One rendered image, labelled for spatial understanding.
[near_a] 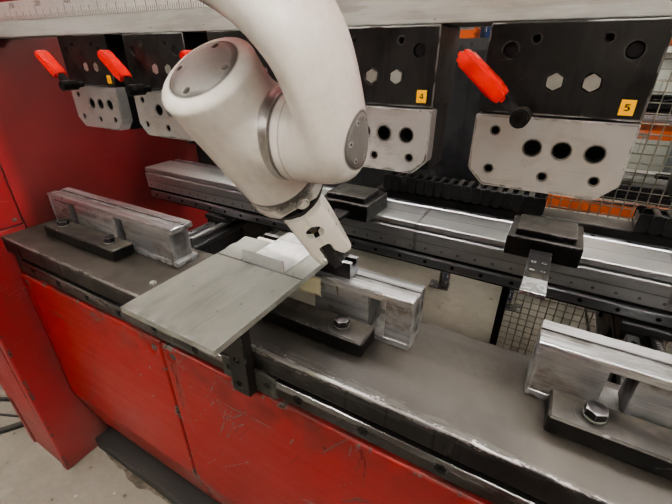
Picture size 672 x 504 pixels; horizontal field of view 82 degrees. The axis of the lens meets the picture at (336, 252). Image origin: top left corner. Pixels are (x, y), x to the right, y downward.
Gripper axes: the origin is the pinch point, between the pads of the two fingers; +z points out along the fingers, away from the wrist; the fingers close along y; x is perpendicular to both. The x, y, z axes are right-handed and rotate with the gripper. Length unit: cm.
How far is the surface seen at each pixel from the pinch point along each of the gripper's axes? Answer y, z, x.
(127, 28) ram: 45, -21, 12
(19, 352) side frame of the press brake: 44, 31, 99
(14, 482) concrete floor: 24, 63, 140
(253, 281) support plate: 2.8, 0.6, 13.4
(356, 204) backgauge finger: 19.9, 19.1, -7.1
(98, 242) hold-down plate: 43, 11, 51
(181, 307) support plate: 0.6, -5.8, 22.0
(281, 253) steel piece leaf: 9.0, 6.3, 9.0
